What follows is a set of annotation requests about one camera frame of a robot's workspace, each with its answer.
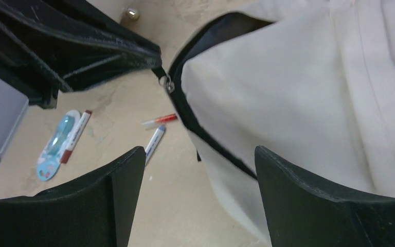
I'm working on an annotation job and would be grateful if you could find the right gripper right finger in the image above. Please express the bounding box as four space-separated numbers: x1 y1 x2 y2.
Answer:
255 146 395 246

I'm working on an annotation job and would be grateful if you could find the beige canvas student backpack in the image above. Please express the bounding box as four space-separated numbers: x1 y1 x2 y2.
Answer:
160 1 395 246

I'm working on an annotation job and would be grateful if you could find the blister pack with blue scissors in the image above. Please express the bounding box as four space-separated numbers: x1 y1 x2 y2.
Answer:
36 110 81 181

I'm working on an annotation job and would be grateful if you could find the purple grey marker pen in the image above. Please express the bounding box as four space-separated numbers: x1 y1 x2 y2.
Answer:
145 125 166 165

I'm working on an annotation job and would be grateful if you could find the dark red marker pen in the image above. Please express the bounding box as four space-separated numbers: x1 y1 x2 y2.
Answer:
60 110 92 164

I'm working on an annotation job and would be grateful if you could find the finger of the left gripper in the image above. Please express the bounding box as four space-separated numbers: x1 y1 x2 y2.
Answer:
0 1 163 109

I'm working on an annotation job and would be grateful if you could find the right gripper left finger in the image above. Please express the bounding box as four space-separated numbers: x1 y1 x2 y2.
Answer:
0 146 146 246

